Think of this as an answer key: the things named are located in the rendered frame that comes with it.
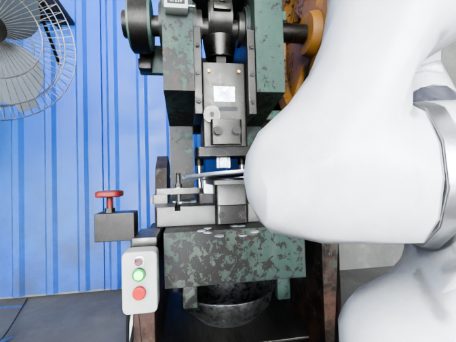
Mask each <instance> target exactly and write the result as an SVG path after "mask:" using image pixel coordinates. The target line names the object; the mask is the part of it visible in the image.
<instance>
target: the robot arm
mask: <svg viewBox="0 0 456 342"><path fill-rule="evenodd" d="M455 41H456V0H328V1H327V13H326V19H325V24H324V31H323V36H322V42H321V46H320V49H319V51H318V54H317V56H316V59H315V60H314V63H313V66H312V68H311V70H310V72H309V75H308V76H307V78H306V80H305V81H304V82H303V84H302V85H301V87H300V88H299V90H298V91H297V93H296V94H295V95H294V97H293V98H292V100H291V101H290V103H289V104H288V105H287V106H286V107H285V108H284V109H283V110H282V111H280V112H279V113H278V114H277V115H276V116H275V117H274V118H273V119H272V120H271V121H270V122H269V123H268V124H267V125H266V126H265V127H264V128H263V129H262V130H260V131H259V132H258V134H257V136H256V138H255V140H254V142H253V143H252V145H251V147H250V149H249V151H248V153H247V155H246V161H245V167H244V183H245V188H246V195H247V199H248V201H249V203H250V205H251V207H252V209H253V210H254V213H255V214H256V216H257V218H258V220H259V221H260V222H261V223H262V224H263V225H264V226H265V227H266V228H267V229H268V230H269V231H270V232H271V233H275V234H279V235H285V236H288V237H292V238H299V239H302V240H308V241H312V242H318V243H321V244H404V249H403V252H402V256H401V257H400V260H399V261H398V262H397V263H396V264H395V265H394V266H393V267H392V268H391V269H390V270H389V271H388V272H387V273H386V274H384V275H382V276H380V277H378V278H376V279H374V280H372V281H370V282H368V283H366V284H364V285H362V286H360V287H358V289H357V290H356V291H355V292H354V293H353V294H352V295H351V297H350V298H348V300H347V301H346V302H345V304H344V305H343V306H342V309H341V312H340V314H339V317H338V328H339V342H456V89H455V86H454V85H453V82H452V81H451V78H450V77H449V74H448V73H447V71H446V69H445V68H444V66H443V65H442V63H441V61H440V59H441V50H442V49H444V48H445V47H447V46H449V45H450V44H452V43H454V42H455Z"/></svg>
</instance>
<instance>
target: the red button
mask: <svg viewBox="0 0 456 342"><path fill-rule="evenodd" d="M145 295H146V289H145V288H144V287H143V286H137V287H136V288H135V289H134V290H133V292H132V296H133V298H134V299H135V300H137V301H140V300H142V299H144V297H145Z"/></svg>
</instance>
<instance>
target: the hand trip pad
mask: <svg viewBox="0 0 456 342"><path fill-rule="evenodd" d="M123 195H124V191H122V190H107V191H97V192H95V197H97V198H101V197H106V198H107V208H113V198H114V197H120V196H123Z"/></svg>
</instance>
